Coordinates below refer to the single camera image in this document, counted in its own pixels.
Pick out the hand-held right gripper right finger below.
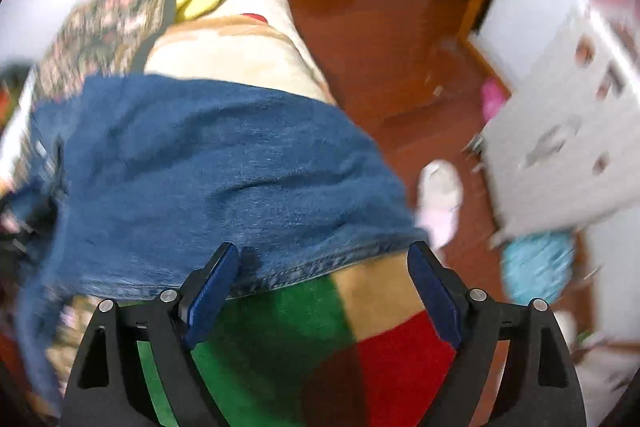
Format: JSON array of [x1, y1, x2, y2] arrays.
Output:
[[406, 240, 587, 427]]

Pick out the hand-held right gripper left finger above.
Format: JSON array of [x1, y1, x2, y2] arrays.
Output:
[[60, 242, 242, 427]]

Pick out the blue denim jeans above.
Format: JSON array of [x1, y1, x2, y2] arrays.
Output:
[[12, 74, 431, 413]]

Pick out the white slipper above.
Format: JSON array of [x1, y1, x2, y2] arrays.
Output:
[[416, 160, 464, 250]]

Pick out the turquoise cloth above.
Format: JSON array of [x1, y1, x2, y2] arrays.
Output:
[[501, 231, 576, 305]]

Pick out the beige colour-block blanket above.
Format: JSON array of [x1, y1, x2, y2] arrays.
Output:
[[137, 0, 458, 427]]

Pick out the pink plastic item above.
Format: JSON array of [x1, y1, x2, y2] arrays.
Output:
[[480, 78, 511, 124]]

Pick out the floral bedspread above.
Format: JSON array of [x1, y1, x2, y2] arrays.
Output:
[[10, 0, 201, 188]]

